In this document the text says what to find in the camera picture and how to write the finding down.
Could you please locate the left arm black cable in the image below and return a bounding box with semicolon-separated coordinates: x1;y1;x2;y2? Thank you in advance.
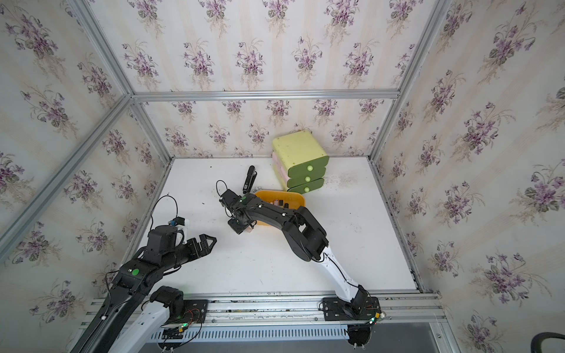
149;195;180;230

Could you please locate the yellow plastic storage box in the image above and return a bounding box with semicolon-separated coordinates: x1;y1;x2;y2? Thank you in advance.
255;190;305;210

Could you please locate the aluminium front rail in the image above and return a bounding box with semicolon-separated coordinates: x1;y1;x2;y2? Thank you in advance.
79;292;460;353

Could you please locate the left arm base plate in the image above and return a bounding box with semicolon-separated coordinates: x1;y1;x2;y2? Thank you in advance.
147;299;209;325

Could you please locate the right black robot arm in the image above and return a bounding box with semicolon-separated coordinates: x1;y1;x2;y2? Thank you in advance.
219;189;369;317

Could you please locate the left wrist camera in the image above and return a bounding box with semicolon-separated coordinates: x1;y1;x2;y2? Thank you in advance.
169;216;187;246

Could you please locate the black stapler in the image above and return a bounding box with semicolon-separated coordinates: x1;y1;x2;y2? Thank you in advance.
242;166;257;194

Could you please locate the green pink drawer organizer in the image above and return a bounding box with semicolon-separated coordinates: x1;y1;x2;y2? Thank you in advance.
272;131;329;194

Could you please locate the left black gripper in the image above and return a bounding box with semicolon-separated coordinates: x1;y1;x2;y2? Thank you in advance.
159;233;217;274

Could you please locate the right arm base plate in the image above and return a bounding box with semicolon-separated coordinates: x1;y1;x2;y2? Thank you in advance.
318;297;385;323

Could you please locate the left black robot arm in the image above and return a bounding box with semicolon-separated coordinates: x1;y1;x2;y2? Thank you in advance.
72;224;217;352

